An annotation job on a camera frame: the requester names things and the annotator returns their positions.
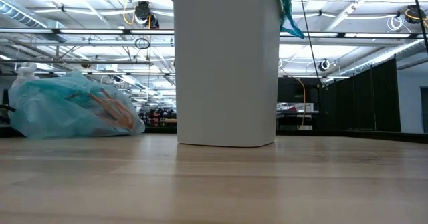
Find thin black hanging cable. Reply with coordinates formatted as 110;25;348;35
298;0;324;85

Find white trash bin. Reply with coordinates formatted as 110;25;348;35
170;0;282;148

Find black monitor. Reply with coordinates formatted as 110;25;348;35
277;78;321;104

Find black partition panels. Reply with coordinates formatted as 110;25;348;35
316;55;402;133

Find yellow cable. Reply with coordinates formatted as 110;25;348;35
280;66;307;128

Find teal plastic bag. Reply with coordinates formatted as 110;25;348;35
276;0;306;40

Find black slanted pole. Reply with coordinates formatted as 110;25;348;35
410;0;428;55

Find light blue trash bag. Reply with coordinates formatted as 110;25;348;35
8;70;146;140

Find ceiling cable reel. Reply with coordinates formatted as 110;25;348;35
397;4;428;25
133;0;161;29
317;58;331;72

